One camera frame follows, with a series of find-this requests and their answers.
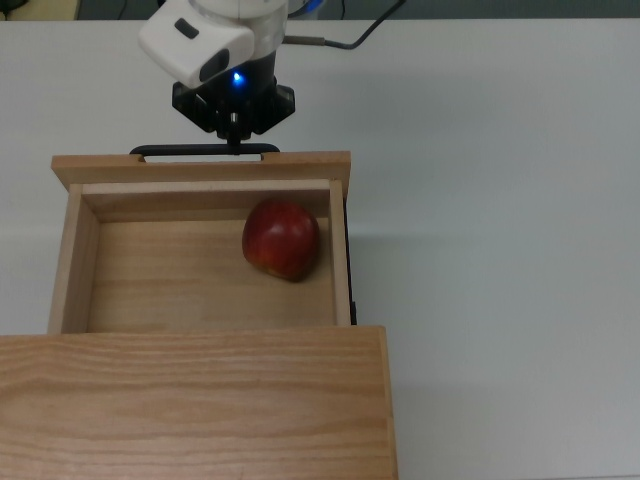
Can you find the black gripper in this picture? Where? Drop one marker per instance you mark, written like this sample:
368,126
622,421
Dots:
265,102

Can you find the red toy apple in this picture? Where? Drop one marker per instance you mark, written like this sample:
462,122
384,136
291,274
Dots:
280,240

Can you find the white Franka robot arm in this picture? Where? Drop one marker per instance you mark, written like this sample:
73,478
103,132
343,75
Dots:
190,45

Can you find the wooden drawer chest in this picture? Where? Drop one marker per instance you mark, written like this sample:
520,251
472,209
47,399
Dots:
200,400

